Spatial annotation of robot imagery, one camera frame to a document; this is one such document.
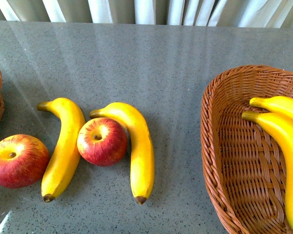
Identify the yellow banana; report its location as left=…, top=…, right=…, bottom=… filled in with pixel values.
left=37, top=97, right=85, bottom=202
left=89, top=102, right=155, bottom=205

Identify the red yellow apple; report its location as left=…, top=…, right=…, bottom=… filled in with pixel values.
left=77, top=117, right=127, bottom=167
left=0, top=134, right=50, bottom=189

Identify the right brown wicker basket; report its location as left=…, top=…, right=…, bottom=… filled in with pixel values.
left=201, top=65, right=293, bottom=234

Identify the upper banana in basket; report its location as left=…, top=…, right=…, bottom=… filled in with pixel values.
left=249, top=96, right=293, bottom=120

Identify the banana in basket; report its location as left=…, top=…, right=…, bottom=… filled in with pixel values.
left=249, top=96, right=293, bottom=120
left=242, top=111, right=293, bottom=230

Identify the lower banana in basket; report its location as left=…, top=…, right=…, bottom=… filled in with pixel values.
left=242, top=111, right=293, bottom=230

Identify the white pleated curtain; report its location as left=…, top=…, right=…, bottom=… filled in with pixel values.
left=0, top=0, right=293, bottom=29

